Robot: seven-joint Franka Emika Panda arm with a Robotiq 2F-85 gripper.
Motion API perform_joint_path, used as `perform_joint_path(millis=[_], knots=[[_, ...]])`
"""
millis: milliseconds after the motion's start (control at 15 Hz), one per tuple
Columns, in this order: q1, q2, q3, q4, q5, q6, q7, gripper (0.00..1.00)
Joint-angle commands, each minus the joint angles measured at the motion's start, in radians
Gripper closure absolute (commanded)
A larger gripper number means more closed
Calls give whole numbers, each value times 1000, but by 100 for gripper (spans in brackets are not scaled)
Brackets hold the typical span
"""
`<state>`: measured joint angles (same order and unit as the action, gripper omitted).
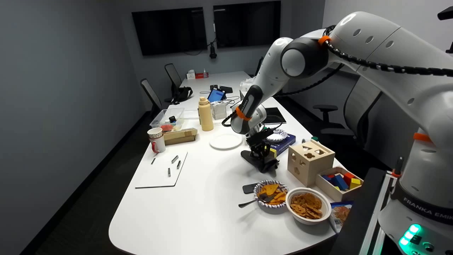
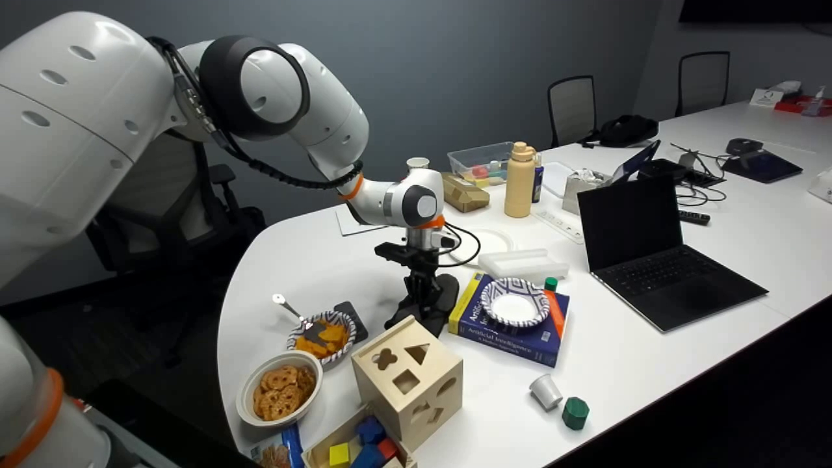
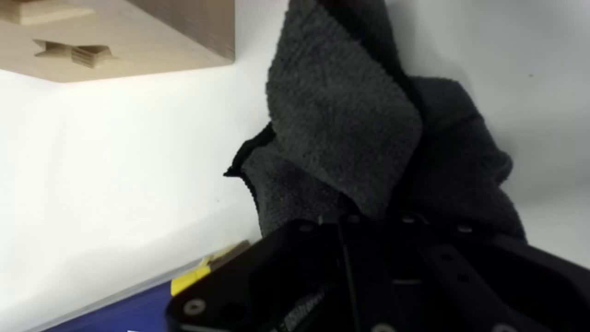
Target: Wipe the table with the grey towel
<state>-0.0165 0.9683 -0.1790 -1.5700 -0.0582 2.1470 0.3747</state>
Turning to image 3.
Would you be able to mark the wooden star block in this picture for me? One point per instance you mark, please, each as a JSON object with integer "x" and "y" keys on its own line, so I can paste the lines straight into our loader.
{"x": 85, "y": 53}

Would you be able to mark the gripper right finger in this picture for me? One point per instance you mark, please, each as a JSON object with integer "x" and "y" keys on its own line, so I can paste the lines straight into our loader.
{"x": 461, "y": 276}

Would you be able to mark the grey towel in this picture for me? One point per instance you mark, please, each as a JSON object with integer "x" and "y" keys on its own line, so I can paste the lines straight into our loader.
{"x": 341, "y": 120}

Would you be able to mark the yellow tape strip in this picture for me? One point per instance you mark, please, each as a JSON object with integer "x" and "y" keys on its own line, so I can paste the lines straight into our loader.
{"x": 193, "y": 274}

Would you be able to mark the wooden shape sorter box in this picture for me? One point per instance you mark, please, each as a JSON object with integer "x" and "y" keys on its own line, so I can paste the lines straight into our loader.
{"x": 138, "y": 41}

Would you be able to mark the wooden rectangular block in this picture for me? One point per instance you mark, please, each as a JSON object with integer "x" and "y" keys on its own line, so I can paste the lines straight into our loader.
{"x": 37, "y": 11}

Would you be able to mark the blue board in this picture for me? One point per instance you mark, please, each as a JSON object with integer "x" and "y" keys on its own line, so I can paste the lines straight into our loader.
{"x": 124, "y": 313}

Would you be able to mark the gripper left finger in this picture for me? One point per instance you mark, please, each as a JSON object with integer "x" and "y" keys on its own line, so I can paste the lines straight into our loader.
{"x": 276, "y": 276}

